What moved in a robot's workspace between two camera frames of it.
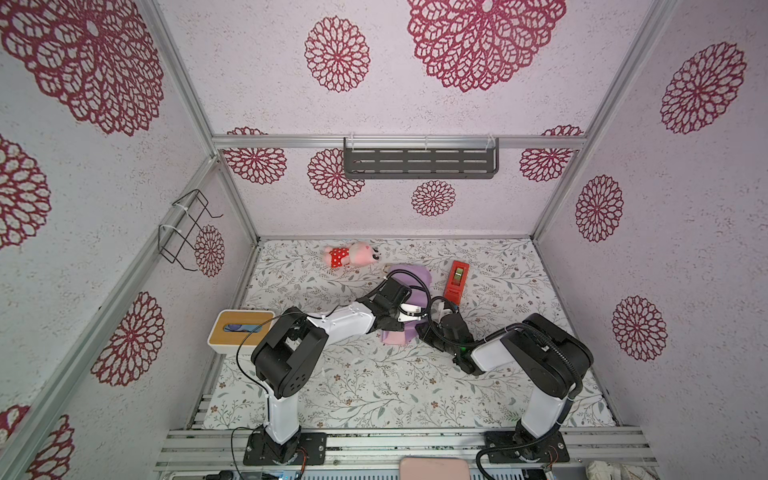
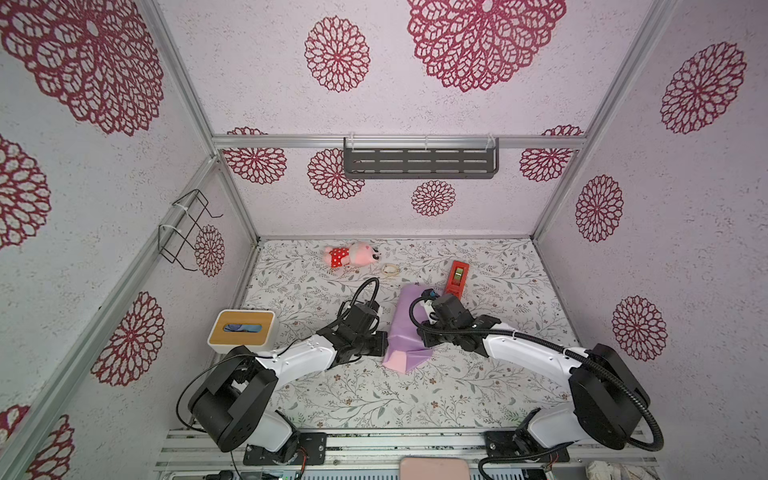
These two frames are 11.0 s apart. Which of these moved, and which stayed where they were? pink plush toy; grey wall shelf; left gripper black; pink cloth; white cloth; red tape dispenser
Moved: left gripper black; pink cloth
Stayed: pink plush toy; white cloth; red tape dispenser; grey wall shelf
